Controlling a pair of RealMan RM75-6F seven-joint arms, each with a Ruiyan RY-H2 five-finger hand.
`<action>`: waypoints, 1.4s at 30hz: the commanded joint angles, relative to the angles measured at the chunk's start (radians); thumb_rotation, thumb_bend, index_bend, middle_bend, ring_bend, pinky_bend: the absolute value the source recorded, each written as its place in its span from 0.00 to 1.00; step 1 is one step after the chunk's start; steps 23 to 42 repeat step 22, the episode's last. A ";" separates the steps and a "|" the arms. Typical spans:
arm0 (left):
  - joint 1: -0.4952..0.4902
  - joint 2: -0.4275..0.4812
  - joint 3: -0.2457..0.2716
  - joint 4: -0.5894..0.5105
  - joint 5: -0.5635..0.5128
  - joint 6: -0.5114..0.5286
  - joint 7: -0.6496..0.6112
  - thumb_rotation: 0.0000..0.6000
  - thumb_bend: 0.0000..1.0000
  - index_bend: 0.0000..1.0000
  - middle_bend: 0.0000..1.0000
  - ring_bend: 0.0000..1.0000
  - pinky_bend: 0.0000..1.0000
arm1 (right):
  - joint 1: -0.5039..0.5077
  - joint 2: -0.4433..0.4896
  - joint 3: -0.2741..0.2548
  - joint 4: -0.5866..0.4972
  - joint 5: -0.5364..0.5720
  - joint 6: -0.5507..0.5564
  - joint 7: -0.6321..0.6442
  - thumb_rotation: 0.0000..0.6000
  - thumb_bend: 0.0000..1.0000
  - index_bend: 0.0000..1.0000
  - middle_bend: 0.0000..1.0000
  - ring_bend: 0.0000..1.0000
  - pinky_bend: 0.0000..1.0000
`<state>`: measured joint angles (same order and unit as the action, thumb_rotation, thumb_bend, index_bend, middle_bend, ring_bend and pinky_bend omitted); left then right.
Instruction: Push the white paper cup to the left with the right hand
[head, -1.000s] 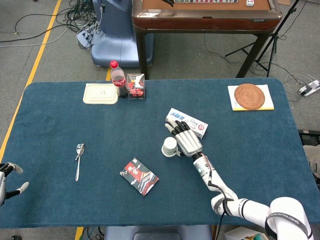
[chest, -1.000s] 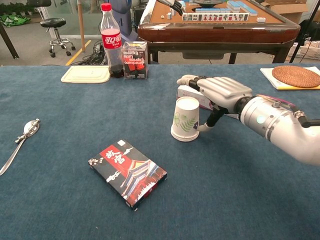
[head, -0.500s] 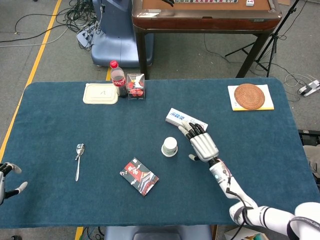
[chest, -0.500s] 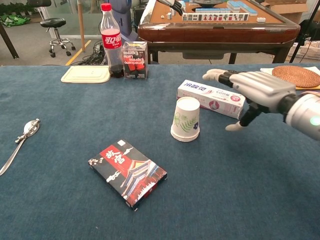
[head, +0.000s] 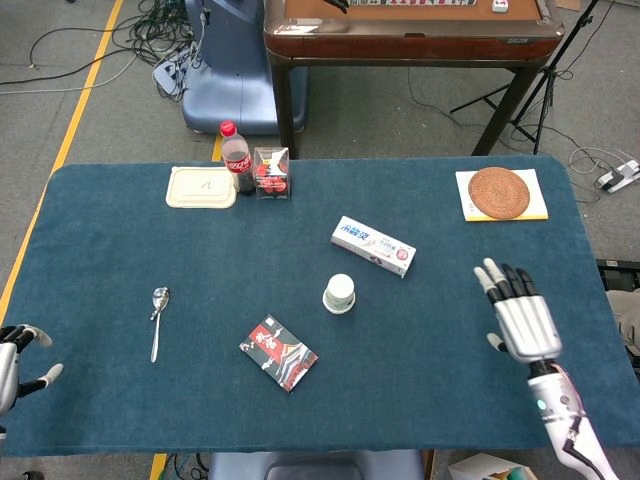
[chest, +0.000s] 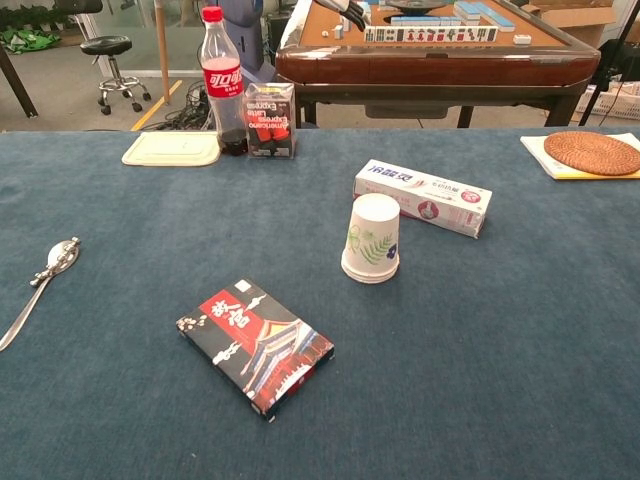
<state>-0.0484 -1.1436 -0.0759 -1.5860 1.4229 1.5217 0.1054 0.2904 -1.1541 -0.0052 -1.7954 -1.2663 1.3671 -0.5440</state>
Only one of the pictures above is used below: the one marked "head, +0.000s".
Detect white yellow book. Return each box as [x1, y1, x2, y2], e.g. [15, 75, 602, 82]
[454, 168, 550, 223]

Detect standing mahjong tile row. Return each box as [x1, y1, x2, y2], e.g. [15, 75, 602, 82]
[349, 0, 476, 8]

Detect black floor cable bundle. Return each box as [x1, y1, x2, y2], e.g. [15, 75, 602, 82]
[114, 0, 201, 101]

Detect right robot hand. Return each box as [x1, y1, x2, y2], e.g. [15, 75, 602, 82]
[473, 257, 563, 362]

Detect black red palace card box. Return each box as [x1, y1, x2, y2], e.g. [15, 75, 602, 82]
[238, 313, 320, 394]

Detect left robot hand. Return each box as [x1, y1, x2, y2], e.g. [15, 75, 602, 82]
[0, 323, 65, 416]

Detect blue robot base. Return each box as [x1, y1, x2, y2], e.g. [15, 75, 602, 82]
[181, 0, 309, 136]

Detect black tripod stand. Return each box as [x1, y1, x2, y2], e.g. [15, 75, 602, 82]
[449, 0, 601, 155]

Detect blue table cloth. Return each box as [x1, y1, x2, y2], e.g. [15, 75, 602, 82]
[2, 158, 640, 457]

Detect round rattan coaster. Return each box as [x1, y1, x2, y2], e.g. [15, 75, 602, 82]
[467, 166, 531, 220]

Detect white power strip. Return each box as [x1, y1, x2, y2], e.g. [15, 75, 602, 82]
[594, 159, 640, 194]

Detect cola bottle red label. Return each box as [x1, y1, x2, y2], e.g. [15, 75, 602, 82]
[219, 119, 255, 195]

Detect white paper cup leaf print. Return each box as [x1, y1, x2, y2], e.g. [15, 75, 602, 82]
[322, 273, 357, 315]

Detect beige lunch box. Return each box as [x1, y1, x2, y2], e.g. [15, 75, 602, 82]
[165, 166, 239, 210]

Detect silver metal spoon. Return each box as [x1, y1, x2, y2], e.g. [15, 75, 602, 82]
[149, 286, 171, 364]

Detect white toothpaste box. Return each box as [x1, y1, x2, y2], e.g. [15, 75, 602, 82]
[330, 215, 418, 280]

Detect grey power strip with plugs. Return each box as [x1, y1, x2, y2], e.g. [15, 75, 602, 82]
[152, 47, 195, 94]

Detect open box with coloured items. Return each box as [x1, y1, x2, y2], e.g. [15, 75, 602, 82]
[447, 452, 536, 480]

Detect brown mahjong table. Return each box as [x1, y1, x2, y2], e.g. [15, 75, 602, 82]
[263, 0, 566, 160]

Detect clear box red coffee capsules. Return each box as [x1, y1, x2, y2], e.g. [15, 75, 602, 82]
[252, 146, 292, 201]

